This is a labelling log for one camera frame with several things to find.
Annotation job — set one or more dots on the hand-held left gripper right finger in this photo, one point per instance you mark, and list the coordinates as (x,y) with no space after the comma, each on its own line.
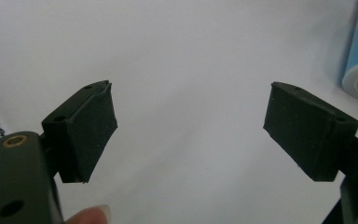
(304,130)

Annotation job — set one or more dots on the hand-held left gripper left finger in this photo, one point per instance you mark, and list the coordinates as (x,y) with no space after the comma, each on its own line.
(84,137)

